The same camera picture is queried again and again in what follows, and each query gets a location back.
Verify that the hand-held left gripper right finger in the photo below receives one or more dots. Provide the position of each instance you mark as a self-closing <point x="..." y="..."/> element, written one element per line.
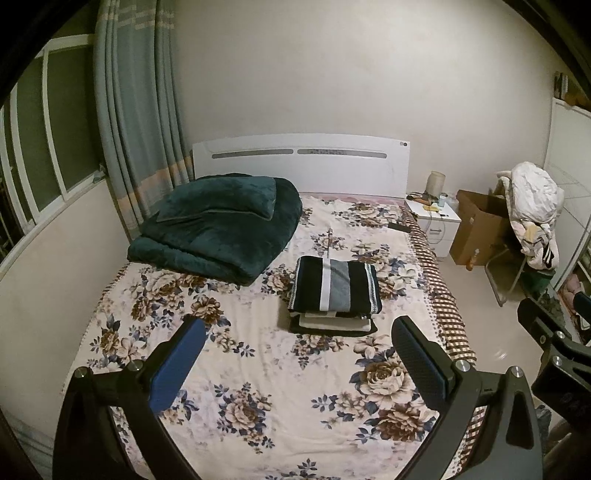
<point x="418" y="355"/>

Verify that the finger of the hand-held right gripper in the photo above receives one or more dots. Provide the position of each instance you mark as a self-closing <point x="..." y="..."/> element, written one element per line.
<point x="538" y="318"/>

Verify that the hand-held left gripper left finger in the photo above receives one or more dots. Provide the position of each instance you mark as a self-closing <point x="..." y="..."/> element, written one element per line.
<point x="178" y="364"/>

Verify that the black grey striped garment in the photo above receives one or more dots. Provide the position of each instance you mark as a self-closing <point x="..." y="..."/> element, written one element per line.
<point x="332" y="286"/>

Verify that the person's right forearm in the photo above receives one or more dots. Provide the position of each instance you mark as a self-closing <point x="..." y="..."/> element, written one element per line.
<point x="561" y="438"/>

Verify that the white clothes pile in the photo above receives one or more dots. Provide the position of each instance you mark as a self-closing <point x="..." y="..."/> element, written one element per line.
<point x="535" y="198"/>

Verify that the green bin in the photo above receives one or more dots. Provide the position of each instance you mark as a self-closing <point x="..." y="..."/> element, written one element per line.
<point x="539" y="278"/>

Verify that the patterned cloth pile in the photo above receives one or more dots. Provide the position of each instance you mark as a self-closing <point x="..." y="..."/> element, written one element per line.
<point x="577" y="295"/>

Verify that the metal folding chair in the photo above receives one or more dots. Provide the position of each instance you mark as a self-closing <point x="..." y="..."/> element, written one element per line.
<point x="503" y="272"/>

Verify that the bed with floral sheet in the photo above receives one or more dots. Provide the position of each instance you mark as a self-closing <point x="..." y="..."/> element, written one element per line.
<point x="258" y="360"/>

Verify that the open cardboard box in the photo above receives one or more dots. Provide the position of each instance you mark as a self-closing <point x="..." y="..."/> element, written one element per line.
<point x="475" y="230"/>

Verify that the dark green quilt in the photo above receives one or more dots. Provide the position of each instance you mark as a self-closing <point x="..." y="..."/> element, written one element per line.
<point x="221" y="249"/>

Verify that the white nightstand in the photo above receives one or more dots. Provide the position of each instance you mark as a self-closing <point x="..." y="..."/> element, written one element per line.
<point x="438" y="230"/>

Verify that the white wardrobe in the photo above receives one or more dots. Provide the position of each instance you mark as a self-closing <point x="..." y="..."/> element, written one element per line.
<point x="570" y="184"/>

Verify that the beige jar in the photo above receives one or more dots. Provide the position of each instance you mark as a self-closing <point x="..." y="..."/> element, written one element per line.
<point x="434" y="183"/>

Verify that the dark green pillow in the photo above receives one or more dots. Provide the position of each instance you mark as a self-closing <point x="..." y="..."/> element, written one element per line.
<point x="217" y="198"/>

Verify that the white headboard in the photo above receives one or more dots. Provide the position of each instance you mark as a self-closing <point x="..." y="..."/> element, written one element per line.
<point x="300" y="168"/>

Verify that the grey blue curtain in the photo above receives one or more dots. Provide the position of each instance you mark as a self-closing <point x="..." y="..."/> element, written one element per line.
<point x="138" y="115"/>

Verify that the white framed window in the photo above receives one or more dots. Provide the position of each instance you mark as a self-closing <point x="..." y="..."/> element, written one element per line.
<point x="51" y="138"/>

